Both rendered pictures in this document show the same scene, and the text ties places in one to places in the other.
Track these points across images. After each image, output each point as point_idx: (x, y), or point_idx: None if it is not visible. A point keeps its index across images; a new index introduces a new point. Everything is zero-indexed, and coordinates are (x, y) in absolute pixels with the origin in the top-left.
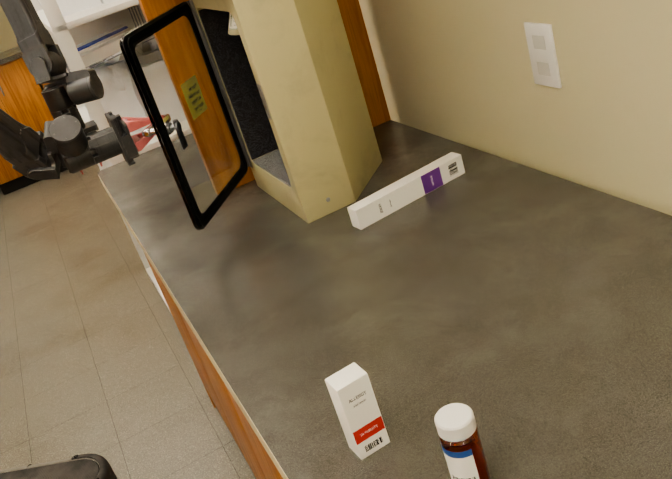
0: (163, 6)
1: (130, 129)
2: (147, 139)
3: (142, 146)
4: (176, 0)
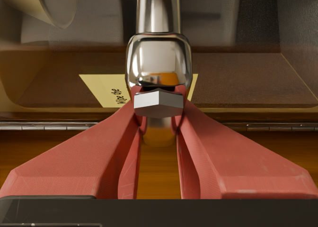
0: (1, 182)
1: (70, 180)
2: (218, 133)
3: (269, 158)
4: (10, 162)
